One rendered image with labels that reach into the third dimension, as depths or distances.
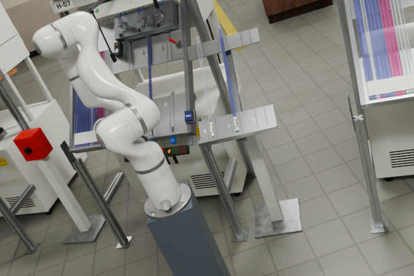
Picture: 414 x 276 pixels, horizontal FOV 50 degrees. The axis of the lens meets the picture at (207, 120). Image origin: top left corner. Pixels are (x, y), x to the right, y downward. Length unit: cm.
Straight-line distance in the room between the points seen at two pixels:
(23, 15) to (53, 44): 640
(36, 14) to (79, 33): 634
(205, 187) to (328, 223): 75
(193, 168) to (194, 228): 95
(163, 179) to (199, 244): 31
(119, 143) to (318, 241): 124
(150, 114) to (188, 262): 63
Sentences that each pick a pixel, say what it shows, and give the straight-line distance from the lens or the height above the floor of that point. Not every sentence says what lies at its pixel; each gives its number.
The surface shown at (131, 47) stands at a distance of 236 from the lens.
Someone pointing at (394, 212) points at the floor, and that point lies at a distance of 243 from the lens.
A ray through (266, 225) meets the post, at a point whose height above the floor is 1.
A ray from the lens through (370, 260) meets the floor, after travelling 224.
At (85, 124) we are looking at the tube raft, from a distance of 238.
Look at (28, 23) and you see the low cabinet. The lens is 801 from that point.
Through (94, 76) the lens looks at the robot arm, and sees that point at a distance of 154.
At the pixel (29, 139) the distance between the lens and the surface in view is 269.
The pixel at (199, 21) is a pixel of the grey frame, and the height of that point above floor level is 106.
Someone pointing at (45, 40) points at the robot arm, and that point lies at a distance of 159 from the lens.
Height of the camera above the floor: 170
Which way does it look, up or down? 28 degrees down
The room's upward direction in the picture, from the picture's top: 21 degrees counter-clockwise
